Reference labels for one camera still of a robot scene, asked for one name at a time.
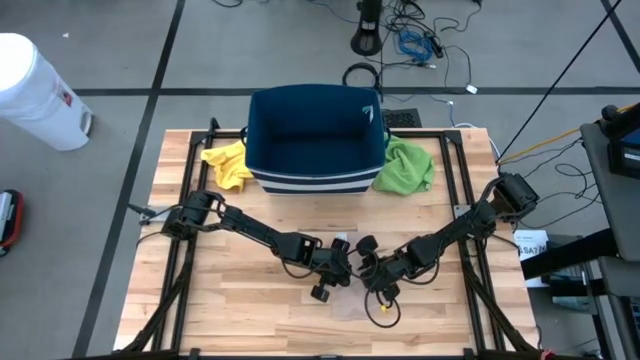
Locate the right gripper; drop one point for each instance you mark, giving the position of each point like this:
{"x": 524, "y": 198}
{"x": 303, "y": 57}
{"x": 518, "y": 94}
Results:
{"x": 387, "y": 272}

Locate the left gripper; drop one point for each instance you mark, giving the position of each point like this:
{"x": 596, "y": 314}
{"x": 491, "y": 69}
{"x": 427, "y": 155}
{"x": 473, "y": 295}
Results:
{"x": 330, "y": 265}

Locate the green microfiber towel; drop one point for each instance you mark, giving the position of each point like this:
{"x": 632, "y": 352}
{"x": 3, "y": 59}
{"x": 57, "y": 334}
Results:
{"x": 405, "y": 170}

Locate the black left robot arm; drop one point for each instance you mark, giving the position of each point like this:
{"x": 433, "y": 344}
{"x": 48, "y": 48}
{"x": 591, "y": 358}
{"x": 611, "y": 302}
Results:
{"x": 250, "y": 227}

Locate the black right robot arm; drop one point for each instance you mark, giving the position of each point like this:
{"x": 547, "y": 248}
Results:
{"x": 465, "y": 225}

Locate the yellow microfiber towel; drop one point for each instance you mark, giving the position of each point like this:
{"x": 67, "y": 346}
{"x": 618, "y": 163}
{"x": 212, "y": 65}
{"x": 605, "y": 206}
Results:
{"x": 227, "y": 165}

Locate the navy white striped fabric basket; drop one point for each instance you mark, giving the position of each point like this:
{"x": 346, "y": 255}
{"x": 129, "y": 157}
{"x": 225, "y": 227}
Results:
{"x": 315, "y": 135}

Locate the white printed paper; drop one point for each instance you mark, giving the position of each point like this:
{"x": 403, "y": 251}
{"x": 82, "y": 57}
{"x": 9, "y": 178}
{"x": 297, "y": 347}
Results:
{"x": 530, "y": 250}

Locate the black equipment box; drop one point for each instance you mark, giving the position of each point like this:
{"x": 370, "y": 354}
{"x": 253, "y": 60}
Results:
{"x": 401, "y": 119}

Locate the small white plug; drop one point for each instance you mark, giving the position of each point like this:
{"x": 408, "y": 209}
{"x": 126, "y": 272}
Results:
{"x": 471, "y": 89}

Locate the black stand base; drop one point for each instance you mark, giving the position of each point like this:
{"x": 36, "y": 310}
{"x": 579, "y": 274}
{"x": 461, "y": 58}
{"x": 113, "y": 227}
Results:
{"x": 367, "y": 35}

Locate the grey side table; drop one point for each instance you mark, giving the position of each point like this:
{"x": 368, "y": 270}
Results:
{"x": 615, "y": 200}

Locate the thin black pole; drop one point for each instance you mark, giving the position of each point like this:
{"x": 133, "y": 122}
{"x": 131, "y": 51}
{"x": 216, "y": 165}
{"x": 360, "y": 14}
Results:
{"x": 560, "y": 80}

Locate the black monitor device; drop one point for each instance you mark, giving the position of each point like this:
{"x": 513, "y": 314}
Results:
{"x": 625, "y": 145}

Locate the red and black device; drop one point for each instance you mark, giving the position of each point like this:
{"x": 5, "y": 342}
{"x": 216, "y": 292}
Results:
{"x": 11, "y": 225}

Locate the white trash can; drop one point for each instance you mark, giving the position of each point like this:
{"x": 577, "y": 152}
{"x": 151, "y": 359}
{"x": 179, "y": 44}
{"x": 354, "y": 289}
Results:
{"x": 35, "y": 95}

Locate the black metal table frame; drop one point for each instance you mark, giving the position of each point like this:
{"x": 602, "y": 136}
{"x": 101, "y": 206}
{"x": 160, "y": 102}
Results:
{"x": 192, "y": 250}

